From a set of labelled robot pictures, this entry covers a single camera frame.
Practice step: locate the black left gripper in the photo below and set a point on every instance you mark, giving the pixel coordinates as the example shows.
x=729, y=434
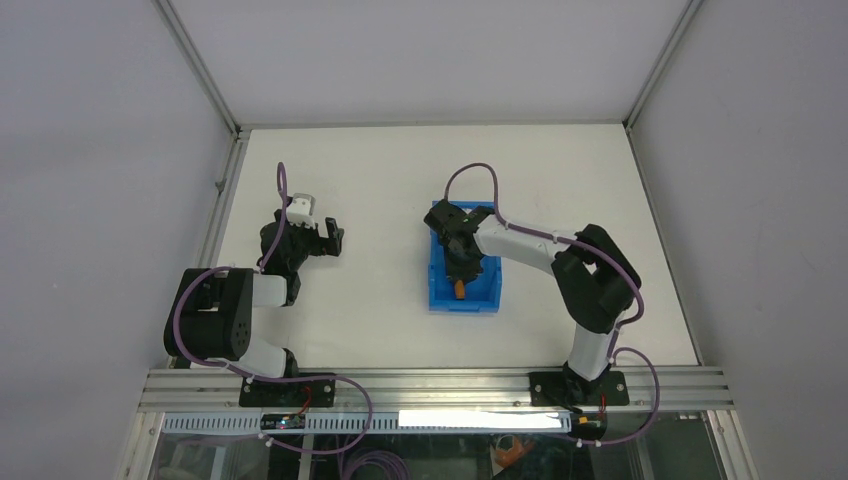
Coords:
x=321, y=246

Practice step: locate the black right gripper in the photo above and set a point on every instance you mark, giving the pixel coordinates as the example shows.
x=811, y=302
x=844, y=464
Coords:
x=465, y=273

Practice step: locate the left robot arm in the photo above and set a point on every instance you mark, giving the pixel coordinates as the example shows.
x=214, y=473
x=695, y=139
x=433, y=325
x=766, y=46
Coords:
x=210, y=322

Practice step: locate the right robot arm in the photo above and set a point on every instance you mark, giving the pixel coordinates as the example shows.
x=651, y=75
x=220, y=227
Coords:
x=595, y=280

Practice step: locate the blue plastic bin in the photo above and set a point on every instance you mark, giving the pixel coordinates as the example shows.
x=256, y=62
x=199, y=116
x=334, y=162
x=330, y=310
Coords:
x=482, y=295

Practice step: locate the orange object below table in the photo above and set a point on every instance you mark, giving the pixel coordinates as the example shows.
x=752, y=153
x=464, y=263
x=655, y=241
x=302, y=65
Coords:
x=508, y=449

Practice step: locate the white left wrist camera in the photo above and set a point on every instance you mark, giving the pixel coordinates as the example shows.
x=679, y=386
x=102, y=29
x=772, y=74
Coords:
x=300, y=202

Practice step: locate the aluminium left frame post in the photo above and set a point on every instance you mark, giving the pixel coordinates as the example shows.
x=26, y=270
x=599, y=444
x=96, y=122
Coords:
x=226, y=179

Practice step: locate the aluminium frame post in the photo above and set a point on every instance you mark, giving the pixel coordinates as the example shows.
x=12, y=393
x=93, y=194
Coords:
x=631, y=124
x=226, y=179

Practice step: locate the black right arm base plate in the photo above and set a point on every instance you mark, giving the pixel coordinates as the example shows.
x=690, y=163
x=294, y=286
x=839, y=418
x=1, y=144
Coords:
x=554, y=388

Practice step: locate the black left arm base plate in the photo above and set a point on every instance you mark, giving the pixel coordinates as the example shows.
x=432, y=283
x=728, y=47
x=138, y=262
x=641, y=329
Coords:
x=310, y=390

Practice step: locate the white slotted cable duct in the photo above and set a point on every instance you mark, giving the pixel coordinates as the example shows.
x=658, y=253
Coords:
x=401, y=422

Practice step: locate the aluminium front rail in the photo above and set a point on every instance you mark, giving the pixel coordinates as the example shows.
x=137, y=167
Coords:
x=669, y=388

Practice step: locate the aluminium right frame post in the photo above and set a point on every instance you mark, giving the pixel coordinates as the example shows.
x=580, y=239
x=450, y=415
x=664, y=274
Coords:
x=631, y=124

